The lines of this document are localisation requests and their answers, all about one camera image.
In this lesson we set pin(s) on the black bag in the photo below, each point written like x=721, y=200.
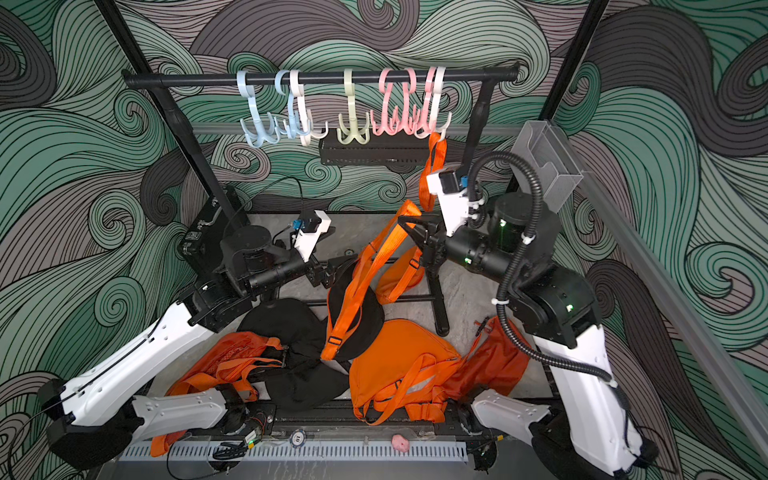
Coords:
x=303, y=381
x=355, y=318

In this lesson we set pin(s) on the front poker chip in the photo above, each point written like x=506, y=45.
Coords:
x=298, y=438

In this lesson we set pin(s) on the rust red bag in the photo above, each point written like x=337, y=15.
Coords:
x=493, y=362

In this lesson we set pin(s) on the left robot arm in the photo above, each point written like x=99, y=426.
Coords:
x=98, y=414

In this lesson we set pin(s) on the pink small object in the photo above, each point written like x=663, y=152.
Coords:
x=400, y=444

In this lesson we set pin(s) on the light blue hook leftmost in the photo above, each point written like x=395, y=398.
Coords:
x=262, y=133

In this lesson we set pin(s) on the orange backpack bag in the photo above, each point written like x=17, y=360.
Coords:
x=405, y=368

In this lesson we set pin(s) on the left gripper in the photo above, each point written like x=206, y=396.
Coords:
x=320, y=270

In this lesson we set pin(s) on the white slotted cable duct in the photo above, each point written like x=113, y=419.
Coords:
x=311, y=450

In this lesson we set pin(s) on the aluminium wall rail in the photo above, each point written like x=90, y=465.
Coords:
x=737, y=393

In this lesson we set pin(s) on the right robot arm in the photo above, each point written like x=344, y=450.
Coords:
x=549, y=313

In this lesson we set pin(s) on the light blue hook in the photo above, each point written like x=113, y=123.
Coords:
x=288, y=125
x=262, y=133

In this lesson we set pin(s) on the orange bag front left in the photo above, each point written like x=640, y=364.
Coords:
x=229, y=362

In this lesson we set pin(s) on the black bag lower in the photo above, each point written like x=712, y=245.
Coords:
x=303, y=381

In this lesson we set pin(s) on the pale green hook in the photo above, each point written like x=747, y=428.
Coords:
x=350, y=131

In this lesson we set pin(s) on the pink hook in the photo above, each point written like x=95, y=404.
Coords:
x=387, y=123
x=421, y=128
x=407, y=115

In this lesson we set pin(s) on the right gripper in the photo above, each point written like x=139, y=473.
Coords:
x=432, y=241

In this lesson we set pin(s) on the black clothes rack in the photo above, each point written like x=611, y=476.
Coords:
x=159, y=85

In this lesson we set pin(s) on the black bag upper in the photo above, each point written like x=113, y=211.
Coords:
x=355, y=318

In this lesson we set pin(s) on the white hook left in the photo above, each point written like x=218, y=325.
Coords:
x=307, y=132

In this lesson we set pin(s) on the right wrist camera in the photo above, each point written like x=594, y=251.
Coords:
x=453, y=198

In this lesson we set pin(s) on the clear mesh wall bin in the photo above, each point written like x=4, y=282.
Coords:
x=547, y=148

